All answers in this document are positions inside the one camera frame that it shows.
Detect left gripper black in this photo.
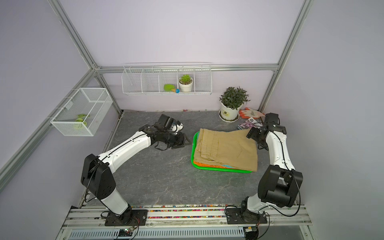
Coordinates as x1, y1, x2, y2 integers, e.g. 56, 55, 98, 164
161, 130, 192, 149

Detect khaki pants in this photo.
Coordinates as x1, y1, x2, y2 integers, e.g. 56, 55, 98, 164
194, 129, 258, 172

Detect orange pants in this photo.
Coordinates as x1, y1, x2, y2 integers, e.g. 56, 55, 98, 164
193, 162, 227, 169

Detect green plastic basket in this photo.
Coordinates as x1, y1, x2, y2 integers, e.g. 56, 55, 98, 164
191, 132, 252, 174

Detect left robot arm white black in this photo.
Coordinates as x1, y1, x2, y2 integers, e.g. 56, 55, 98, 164
81, 114, 191, 222

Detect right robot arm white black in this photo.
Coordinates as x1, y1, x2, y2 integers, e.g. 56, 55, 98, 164
241, 113, 303, 217

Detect green item in side basket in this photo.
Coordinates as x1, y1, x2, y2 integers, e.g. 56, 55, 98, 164
74, 114, 89, 130

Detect purple flower seed packet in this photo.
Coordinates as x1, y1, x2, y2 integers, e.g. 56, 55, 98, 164
237, 118, 263, 130

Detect orange white work gloves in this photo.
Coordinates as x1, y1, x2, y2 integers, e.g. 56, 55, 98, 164
239, 108, 265, 119

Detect large potted green plant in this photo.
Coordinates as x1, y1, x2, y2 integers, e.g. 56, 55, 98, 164
219, 87, 250, 123

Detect green toy in shelf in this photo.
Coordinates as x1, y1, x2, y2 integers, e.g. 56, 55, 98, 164
164, 84, 180, 94

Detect small potted succulent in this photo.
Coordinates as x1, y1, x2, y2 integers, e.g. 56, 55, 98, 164
179, 75, 194, 93

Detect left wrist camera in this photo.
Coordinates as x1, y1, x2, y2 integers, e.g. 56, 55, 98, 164
170, 121, 184, 133

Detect white wire wall shelf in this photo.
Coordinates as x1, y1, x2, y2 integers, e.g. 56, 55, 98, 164
122, 62, 213, 95

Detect white wire side basket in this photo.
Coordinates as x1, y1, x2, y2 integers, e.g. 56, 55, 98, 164
51, 88, 113, 137

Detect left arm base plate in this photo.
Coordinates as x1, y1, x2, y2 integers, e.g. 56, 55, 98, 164
105, 209, 148, 227

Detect aluminium rail frame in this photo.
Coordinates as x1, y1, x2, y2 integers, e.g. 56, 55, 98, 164
56, 205, 315, 240

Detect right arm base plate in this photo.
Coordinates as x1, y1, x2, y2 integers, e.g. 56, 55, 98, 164
224, 206, 268, 225

